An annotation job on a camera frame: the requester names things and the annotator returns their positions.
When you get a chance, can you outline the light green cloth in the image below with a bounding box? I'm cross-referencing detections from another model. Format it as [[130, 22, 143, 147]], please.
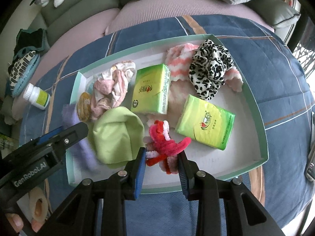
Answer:
[[88, 107, 145, 169]]

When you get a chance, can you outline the green tissue pack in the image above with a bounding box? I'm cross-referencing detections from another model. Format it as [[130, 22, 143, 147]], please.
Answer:
[[131, 63, 170, 114], [175, 95, 235, 150]]

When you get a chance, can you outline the pink cream fabric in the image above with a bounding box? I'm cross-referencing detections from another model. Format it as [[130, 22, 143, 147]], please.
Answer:
[[90, 60, 136, 120]]

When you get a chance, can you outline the leopard print scrunchie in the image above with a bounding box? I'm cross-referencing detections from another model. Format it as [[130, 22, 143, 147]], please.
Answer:
[[188, 40, 234, 101]]

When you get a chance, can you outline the pink white fuzzy cloth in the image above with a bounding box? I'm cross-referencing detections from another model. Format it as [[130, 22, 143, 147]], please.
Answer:
[[147, 43, 244, 128]]

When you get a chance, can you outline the left hand with black glove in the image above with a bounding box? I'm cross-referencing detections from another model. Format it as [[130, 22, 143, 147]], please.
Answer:
[[5, 213, 45, 233]]

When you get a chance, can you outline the tape roll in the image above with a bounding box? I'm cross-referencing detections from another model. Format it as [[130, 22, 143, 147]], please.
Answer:
[[29, 187, 49, 223]]

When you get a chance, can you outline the white medicine bottle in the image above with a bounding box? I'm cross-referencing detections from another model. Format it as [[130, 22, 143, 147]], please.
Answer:
[[23, 83, 51, 110]]

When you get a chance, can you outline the round tan patterned disc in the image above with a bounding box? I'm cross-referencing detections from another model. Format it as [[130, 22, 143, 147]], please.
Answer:
[[76, 92, 91, 122]]

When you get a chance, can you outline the teal rimmed white tray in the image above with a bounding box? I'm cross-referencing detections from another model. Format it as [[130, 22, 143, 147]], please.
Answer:
[[66, 34, 269, 194]]

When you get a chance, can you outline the blue patterned cushion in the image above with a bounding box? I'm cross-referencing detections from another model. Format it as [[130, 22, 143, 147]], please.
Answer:
[[9, 51, 40, 98]]

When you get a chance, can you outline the pink sofa seat cover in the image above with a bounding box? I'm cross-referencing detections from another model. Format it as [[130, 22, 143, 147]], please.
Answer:
[[30, 0, 272, 84]]

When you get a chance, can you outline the grey green sectional sofa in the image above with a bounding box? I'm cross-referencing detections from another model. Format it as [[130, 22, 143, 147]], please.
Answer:
[[0, 0, 302, 118]]

